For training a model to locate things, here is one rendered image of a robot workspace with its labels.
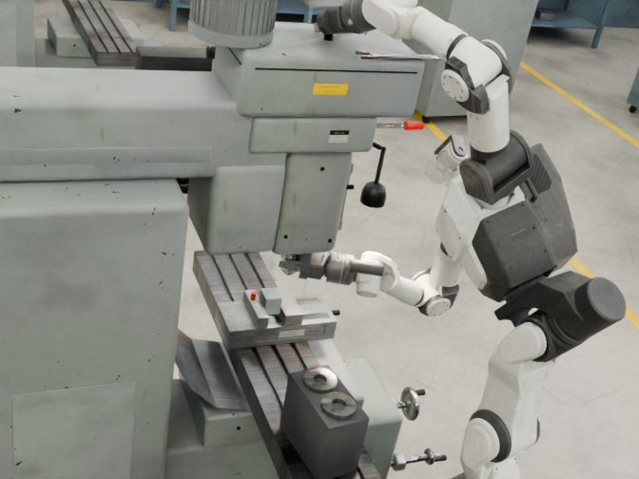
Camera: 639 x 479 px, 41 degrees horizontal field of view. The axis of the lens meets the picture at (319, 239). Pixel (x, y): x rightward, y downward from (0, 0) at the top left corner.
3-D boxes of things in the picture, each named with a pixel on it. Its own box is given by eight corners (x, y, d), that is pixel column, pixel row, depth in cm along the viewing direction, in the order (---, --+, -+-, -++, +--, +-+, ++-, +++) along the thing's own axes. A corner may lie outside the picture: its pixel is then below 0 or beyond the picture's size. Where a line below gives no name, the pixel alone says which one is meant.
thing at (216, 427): (320, 357, 295) (326, 330, 289) (359, 428, 268) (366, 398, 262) (177, 373, 276) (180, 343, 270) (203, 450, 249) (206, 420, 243)
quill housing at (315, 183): (312, 218, 254) (329, 118, 238) (337, 256, 237) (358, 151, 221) (249, 220, 246) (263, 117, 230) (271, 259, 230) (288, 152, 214)
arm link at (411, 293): (377, 280, 257) (416, 298, 270) (390, 305, 250) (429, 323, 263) (402, 258, 253) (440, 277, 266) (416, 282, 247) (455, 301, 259)
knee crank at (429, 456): (440, 453, 300) (444, 441, 297) (449, 466, 296) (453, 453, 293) (384, 463, 292) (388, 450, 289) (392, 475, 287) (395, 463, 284)
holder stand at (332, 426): (318, 415, 240) (329, 359, 230) (357, 471, 225) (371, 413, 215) (279, 425, 235) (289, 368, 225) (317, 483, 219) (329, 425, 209)
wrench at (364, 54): (444, 56, 215) (445, 53, 215) (451, 62, 212) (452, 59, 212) (355, 53, 206) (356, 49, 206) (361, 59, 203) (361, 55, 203)
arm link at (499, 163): (526, 130, 194) (527, 171, 205) (497, 112, 200) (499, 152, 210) (488, 158, 191) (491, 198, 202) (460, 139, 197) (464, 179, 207)
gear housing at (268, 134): (338, 115, 240) (344, 81, 235) (373, 154, 221) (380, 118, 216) (222, 114, 228) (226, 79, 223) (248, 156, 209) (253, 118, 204)
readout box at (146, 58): (199, 114, 254) (205, 46, 243) (206, 127, 247) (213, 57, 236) (130, 114, 246) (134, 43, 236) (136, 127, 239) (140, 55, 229)
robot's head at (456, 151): (454, 179, 228) (448, 154, 232) (473, 161, 221) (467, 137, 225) (435, 175, 225) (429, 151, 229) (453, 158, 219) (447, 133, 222)
